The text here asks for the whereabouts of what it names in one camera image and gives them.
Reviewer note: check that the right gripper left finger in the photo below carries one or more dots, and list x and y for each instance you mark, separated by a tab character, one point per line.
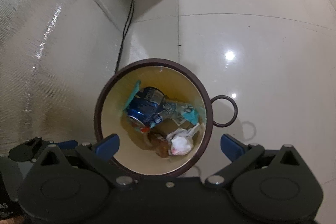
98	157

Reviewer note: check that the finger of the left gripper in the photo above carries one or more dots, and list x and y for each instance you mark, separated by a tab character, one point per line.
70	144

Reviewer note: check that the brown cardboard piece with label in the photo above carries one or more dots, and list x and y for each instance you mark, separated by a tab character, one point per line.
155	139

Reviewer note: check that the crushed blue Pepsi can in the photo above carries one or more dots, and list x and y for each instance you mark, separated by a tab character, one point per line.
144	109

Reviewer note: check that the round brown-rimmed trash bin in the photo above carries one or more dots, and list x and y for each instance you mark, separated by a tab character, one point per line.
178	83

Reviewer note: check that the white tissue ball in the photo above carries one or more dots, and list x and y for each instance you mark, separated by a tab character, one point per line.
181	140

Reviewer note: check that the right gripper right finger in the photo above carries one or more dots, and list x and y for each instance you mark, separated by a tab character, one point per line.
242	157

